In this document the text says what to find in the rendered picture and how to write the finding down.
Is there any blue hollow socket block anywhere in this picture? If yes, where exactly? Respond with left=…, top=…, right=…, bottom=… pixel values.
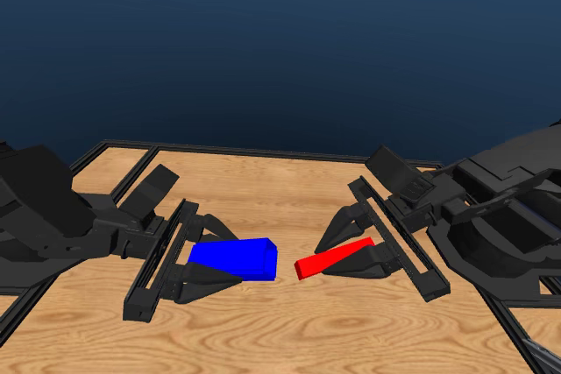
left=188, top=236, right=279, bottom=282

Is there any thin red peg bar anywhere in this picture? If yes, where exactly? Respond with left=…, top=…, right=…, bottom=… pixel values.
left=293, top=236, right=376, bottom=281

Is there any black table frame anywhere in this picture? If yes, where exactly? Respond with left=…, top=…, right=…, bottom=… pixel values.
left=0, top=139, right=561, bottom=374

